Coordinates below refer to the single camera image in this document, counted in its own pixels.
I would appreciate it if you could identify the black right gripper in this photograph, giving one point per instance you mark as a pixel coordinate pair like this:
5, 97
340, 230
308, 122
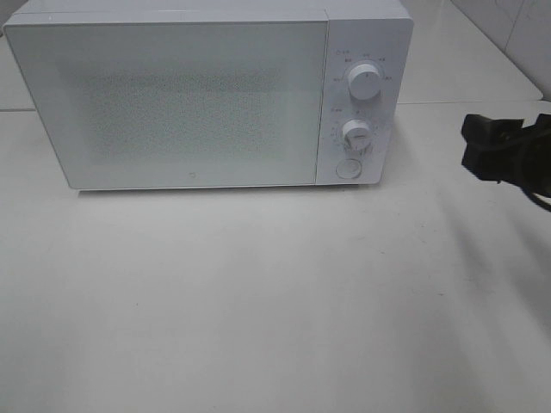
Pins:
489, 158

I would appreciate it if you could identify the white microwave oven body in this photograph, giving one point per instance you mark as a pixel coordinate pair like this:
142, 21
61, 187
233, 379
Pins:
356, 32

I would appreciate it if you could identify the white timer knob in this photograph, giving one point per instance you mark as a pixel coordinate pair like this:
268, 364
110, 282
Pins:
357, 134

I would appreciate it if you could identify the round white door button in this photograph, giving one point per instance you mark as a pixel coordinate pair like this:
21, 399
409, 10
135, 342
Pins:
349, 169

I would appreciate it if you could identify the upper white power knob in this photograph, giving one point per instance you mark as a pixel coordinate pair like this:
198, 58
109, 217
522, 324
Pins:
364, 81

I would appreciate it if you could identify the white microwave door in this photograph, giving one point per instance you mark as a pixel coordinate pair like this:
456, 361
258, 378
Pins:
177, 105

